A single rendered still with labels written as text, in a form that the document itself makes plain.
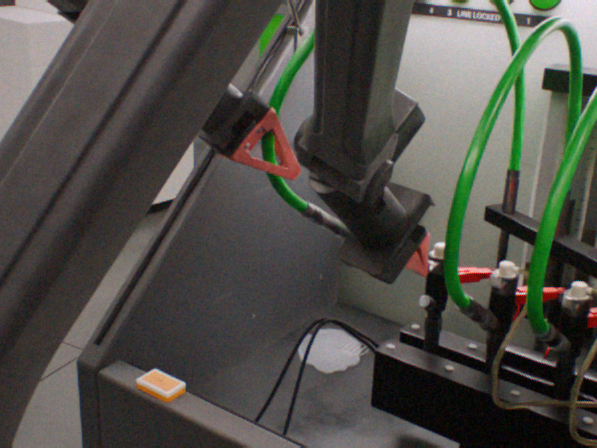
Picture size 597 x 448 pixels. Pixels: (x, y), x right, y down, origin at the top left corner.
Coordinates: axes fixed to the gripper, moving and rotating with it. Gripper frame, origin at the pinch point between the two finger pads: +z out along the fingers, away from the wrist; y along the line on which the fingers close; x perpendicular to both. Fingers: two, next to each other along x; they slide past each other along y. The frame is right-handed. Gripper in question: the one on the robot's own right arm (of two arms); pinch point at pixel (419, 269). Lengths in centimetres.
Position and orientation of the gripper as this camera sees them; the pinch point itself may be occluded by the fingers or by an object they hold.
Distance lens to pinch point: 92.6
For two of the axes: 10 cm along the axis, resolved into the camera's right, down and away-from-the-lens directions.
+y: 5.7, -8.0, 1.9
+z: 5.2, 5.3, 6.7
